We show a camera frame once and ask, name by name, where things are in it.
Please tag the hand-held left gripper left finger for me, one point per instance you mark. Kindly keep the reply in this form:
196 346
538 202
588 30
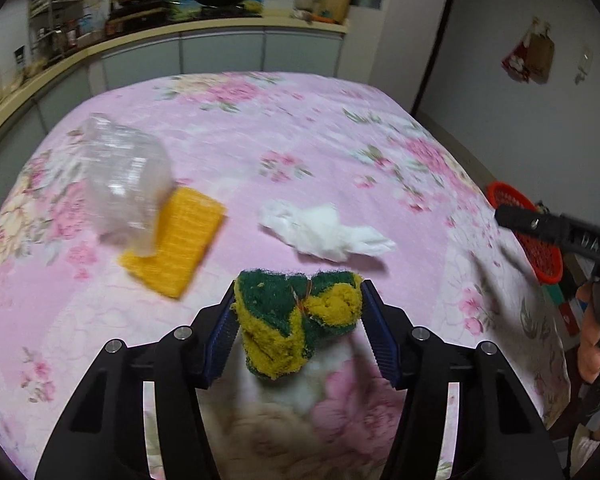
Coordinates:
221 342

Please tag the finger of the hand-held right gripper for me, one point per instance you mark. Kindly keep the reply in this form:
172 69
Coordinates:
555 227

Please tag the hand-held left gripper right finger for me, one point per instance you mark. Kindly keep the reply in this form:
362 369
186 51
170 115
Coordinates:
380 345

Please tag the red plastic mesh basket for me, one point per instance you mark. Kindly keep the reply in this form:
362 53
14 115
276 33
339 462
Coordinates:
545 260

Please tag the green and yellow scouring sponge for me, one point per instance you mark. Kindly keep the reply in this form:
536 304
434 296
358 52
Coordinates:
275 320

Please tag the person's right hand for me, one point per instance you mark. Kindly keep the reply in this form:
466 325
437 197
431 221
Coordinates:
591 345

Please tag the yellow ribbed sponge cloth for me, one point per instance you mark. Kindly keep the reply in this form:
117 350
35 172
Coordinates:
185 240

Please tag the crumpled white tissue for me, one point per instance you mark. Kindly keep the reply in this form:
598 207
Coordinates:
315 230

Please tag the red printed bag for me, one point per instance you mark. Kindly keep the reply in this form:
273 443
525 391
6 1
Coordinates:
516 62

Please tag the brown paper bag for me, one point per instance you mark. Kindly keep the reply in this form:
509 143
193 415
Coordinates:
540 52

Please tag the clear plastic bag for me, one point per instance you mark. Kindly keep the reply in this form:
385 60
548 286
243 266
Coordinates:
120 180

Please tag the pink floral blanket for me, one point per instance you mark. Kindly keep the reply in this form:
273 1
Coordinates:
300 150

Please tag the grey lower cabinets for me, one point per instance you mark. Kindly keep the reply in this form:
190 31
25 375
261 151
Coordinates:
220 52

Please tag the beige kitchen countertop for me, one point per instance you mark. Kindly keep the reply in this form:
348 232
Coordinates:
205 27

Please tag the metal kitchen rack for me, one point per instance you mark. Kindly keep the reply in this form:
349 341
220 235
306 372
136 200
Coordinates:
62 10

